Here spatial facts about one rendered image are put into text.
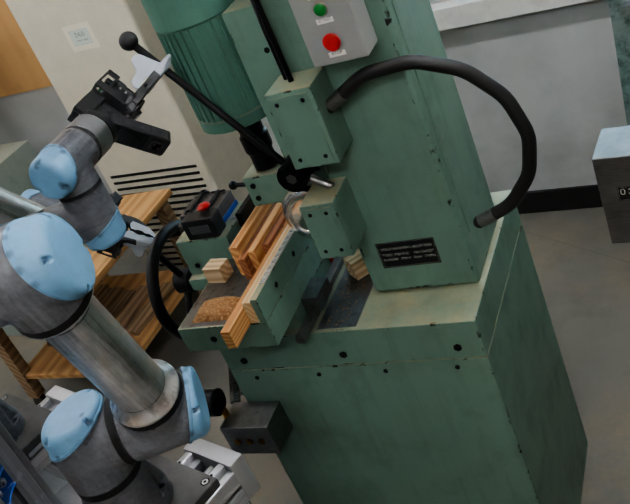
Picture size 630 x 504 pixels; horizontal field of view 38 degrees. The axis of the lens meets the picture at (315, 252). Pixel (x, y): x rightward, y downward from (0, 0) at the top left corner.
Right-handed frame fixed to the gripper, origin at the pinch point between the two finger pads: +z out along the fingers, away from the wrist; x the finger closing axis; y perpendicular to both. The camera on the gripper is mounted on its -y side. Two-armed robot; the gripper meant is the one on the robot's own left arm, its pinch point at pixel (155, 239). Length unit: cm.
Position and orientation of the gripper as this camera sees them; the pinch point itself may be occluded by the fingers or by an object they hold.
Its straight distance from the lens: 221.5
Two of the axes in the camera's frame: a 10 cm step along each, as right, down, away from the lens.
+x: -3.1, 5.9, -7.5
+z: 9.4, 3.1, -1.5
